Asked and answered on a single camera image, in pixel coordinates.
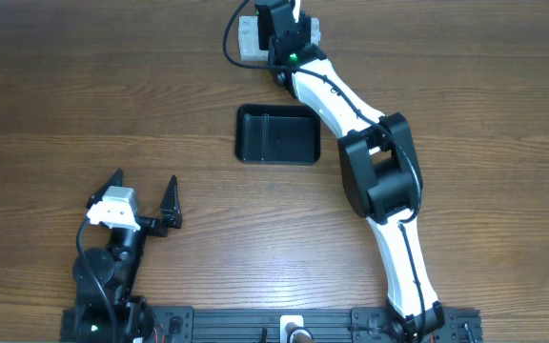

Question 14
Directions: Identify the black tray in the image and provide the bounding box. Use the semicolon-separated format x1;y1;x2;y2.
234;103;322;167

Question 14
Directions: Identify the mounting rail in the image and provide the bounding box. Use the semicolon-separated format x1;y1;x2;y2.
59;304;485;343

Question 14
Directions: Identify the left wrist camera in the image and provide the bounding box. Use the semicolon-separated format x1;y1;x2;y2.
86;185;141;232

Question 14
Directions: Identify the white test tube rack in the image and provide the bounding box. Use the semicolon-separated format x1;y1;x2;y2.
237;15;323;63

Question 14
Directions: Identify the clear test tube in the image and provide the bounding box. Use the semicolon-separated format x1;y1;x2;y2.
242;113;256;161
256;113;270;161

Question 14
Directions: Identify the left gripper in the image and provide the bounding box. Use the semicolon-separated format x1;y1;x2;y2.
86;168;184;238

